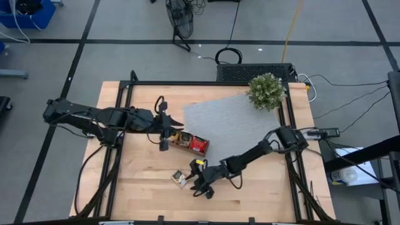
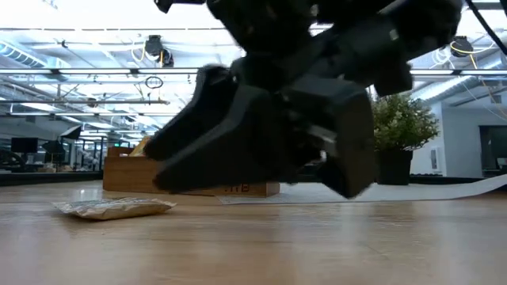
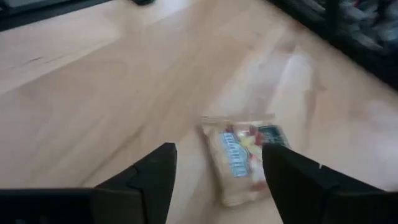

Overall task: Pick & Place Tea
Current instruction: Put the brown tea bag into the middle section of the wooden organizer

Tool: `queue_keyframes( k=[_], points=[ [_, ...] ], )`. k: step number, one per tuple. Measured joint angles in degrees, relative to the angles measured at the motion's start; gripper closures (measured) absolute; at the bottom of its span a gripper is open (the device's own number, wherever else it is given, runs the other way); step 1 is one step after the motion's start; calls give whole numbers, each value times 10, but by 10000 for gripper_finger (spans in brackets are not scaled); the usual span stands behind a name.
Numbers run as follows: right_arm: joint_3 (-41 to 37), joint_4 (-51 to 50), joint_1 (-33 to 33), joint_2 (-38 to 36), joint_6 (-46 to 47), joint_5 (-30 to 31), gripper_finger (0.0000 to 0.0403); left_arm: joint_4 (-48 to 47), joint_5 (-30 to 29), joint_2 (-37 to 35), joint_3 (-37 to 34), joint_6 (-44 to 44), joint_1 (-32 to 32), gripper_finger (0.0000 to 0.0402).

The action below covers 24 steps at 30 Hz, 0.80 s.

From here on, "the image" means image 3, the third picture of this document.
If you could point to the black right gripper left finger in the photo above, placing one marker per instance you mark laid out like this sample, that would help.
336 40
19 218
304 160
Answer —
152 180

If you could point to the beige tea packet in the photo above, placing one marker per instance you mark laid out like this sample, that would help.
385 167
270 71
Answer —
239 158

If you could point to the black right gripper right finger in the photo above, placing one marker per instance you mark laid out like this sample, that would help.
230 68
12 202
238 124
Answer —
298 183

